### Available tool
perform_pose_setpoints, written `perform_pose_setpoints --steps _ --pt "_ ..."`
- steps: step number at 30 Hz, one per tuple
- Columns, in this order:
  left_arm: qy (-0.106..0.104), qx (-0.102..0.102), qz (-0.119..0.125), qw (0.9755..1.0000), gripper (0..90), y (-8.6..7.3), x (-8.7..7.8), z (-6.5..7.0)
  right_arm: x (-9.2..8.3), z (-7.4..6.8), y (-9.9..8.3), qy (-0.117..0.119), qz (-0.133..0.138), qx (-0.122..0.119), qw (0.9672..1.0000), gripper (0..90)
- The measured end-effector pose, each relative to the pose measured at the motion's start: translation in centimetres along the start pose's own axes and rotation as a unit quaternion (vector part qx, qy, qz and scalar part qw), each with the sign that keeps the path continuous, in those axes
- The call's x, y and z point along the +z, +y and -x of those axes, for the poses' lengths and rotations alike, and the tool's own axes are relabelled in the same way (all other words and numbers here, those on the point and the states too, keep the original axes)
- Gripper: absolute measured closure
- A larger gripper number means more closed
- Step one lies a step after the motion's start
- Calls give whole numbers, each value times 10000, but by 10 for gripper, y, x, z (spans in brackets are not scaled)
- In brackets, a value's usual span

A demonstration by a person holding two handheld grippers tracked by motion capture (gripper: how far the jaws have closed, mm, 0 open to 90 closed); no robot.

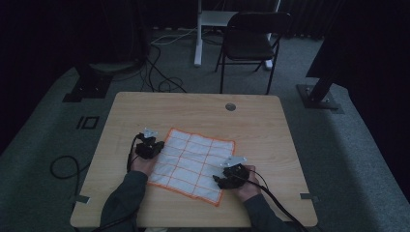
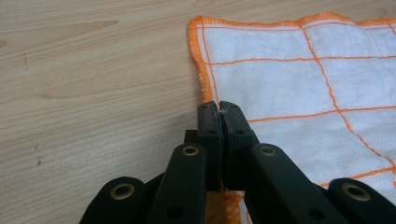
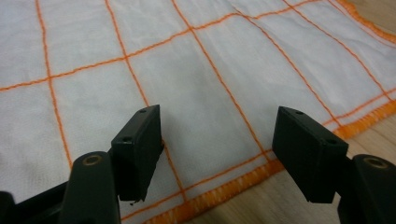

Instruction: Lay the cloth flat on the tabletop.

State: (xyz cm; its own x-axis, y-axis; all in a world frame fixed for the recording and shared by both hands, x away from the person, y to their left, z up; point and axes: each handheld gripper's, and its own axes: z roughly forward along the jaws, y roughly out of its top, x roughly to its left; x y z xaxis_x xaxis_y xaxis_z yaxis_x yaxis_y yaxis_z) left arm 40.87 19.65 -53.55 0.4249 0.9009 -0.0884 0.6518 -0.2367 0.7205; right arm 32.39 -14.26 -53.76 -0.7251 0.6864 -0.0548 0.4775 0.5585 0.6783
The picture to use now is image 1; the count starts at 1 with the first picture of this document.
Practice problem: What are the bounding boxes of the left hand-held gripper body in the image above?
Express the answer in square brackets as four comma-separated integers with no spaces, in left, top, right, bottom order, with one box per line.
[133,127,162,160]

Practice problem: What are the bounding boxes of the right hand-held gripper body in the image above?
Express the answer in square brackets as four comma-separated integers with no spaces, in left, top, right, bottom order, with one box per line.
[220,156,251,190]

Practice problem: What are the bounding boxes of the white cloth with orange grid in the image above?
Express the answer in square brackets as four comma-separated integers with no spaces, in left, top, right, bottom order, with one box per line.
[147,127,237,208]

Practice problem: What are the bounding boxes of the person's left hand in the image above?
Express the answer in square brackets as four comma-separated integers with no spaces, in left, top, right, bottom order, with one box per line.
[129,150,160,178]

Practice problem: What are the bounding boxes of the person's right hand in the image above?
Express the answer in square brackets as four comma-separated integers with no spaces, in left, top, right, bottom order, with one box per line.
[229,164,263,204]

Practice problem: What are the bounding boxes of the grey tape strip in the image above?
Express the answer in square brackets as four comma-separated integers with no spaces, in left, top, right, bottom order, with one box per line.
[299,191,321,204]
[74,194,92,205]

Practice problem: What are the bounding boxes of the slanted black stand with base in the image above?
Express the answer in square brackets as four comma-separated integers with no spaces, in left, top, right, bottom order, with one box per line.
[295,0,410,111]

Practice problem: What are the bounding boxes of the black folding chair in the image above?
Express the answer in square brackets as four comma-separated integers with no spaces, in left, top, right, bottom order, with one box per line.
[214,12,293,96]

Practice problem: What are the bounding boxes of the left hand-held gripper cable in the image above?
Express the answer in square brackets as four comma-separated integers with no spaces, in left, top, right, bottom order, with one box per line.
[91,132,145,232]

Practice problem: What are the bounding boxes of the hand-held gripper cable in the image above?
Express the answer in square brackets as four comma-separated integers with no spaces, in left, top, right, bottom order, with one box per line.
[236,168,311,232]
[91,132,145,232]

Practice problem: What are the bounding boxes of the right hand-held gripper cable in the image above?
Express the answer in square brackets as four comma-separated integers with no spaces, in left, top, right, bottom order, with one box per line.
[236,168,311,232]

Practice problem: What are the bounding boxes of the tangled black floor cables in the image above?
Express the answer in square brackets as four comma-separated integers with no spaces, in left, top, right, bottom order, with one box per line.
[140,43,189,95]

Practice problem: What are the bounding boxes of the black floor cable loop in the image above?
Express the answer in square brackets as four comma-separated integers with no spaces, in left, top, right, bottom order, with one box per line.
[49,155,92,197]

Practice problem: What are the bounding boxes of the black stand with base plate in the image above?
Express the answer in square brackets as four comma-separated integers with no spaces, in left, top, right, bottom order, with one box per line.
[62,62,114,103]

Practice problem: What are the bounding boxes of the white floor cable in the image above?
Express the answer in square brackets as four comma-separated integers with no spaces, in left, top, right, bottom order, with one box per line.
[150,27,199,46]

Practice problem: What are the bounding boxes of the white desk frame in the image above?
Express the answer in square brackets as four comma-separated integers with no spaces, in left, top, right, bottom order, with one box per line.
[193,0,282,71]

